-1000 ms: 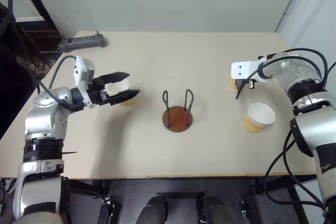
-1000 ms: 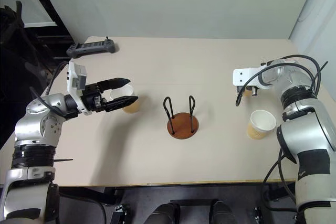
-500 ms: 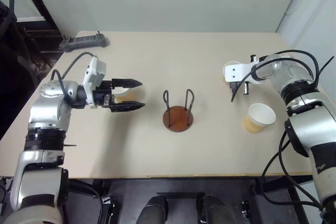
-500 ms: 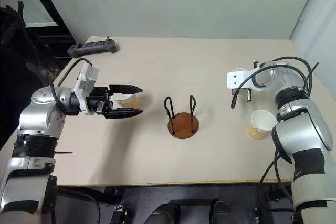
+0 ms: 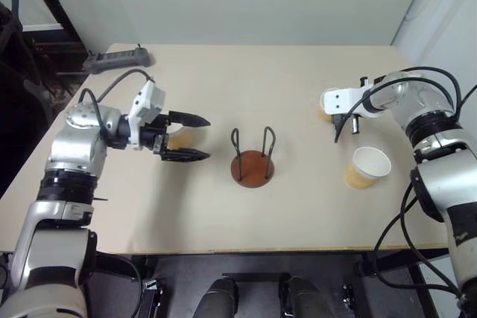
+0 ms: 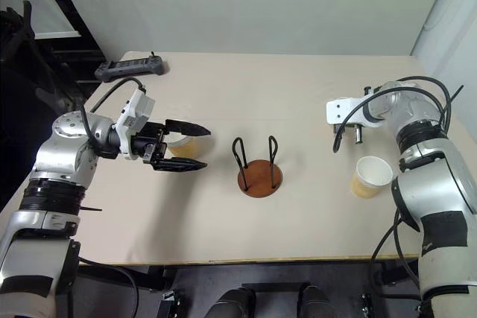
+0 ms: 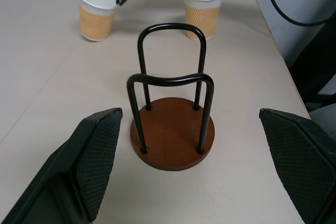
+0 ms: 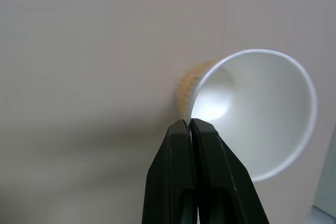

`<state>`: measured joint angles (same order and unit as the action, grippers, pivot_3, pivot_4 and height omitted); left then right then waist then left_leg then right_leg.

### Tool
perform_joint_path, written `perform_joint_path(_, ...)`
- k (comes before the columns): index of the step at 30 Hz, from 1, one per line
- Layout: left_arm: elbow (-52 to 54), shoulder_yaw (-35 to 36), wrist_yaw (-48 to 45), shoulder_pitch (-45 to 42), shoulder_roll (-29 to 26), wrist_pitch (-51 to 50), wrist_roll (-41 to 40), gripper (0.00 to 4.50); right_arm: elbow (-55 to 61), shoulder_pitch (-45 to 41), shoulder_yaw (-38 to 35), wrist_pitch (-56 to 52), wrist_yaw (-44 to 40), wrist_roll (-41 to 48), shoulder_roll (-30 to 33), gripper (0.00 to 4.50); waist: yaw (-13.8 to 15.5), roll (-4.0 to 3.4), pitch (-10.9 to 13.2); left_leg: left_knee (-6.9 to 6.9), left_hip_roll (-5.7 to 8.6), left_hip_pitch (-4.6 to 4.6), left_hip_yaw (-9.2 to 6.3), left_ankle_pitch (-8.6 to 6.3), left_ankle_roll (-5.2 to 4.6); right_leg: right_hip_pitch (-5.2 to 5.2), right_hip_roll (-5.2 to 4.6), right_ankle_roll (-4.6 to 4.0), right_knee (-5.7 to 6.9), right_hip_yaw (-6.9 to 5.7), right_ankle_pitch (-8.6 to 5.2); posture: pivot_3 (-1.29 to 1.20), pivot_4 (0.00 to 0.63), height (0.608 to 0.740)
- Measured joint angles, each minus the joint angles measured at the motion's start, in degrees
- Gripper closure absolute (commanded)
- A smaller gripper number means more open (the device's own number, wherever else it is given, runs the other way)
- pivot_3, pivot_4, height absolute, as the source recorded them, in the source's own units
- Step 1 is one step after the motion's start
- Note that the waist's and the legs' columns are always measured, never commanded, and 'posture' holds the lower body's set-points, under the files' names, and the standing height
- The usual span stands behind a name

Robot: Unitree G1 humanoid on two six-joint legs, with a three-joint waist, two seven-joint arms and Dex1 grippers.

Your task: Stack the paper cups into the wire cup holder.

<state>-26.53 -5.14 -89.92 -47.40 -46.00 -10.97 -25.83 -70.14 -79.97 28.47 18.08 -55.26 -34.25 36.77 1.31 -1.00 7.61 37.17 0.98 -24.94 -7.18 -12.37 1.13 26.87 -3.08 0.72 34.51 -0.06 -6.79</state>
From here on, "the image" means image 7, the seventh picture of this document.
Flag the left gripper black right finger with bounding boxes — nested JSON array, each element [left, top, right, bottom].
[[259, 108, 336, 224]]

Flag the orange white ribbed paper cup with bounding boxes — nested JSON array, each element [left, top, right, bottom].
[[76, 0, 118, 42], [183, 0, 225, 41]]

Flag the black table frame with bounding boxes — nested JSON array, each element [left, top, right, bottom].
[[279, 6, 336, 104]]

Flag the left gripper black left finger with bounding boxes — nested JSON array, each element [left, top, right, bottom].
[[0, 108, 123, 224]]

